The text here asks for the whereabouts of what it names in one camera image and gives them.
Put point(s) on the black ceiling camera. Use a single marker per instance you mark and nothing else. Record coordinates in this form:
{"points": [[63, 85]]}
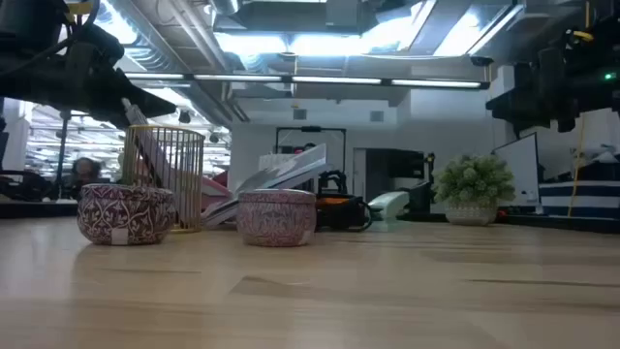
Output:
{"points": [[482, 61]]}

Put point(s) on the pink pencil case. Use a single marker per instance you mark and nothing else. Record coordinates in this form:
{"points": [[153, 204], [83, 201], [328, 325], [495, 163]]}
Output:
{"points": [[215, 191]]}

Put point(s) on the black cabinet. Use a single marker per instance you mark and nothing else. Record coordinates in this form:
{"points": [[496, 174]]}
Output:
{"points": [[397, 165]]}

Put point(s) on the mint green stapler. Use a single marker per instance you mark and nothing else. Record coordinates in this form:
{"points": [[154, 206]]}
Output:
{"points": [[387, 203]]}

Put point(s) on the black background rig frame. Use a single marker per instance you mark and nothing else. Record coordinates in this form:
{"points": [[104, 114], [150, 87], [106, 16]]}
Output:
{"points": [[310, 129]]}

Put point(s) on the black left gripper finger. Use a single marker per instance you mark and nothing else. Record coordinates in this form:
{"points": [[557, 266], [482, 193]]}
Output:
{"points": [[131, 104]]}

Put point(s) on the navy white striped box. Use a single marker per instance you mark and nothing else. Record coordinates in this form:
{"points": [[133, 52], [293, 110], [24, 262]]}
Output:
{"points": [[581, 191]]}

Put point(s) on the long ceiling light bar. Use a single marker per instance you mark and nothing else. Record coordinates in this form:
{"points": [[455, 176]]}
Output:
{"points": [[334, 80]]}

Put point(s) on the green succulent in pot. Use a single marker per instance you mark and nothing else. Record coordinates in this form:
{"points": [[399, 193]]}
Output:
{"points": [[472, 181]]}

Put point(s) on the white board panel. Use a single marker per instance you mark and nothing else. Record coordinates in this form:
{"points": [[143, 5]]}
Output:
{"points": [[520, 169]]}

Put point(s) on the person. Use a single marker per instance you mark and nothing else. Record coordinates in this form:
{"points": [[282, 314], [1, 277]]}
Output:
{"points": [[86, 169]]}

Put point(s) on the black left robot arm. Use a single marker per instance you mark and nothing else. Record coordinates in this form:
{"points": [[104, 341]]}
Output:
{"points": [[24, 14]]}

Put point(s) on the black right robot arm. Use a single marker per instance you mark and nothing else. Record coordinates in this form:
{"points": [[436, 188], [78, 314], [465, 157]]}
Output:
{"points": [[600, 29]]}

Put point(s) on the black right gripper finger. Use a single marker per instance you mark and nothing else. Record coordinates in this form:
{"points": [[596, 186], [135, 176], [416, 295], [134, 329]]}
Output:
{"points": [[506, 106]]}

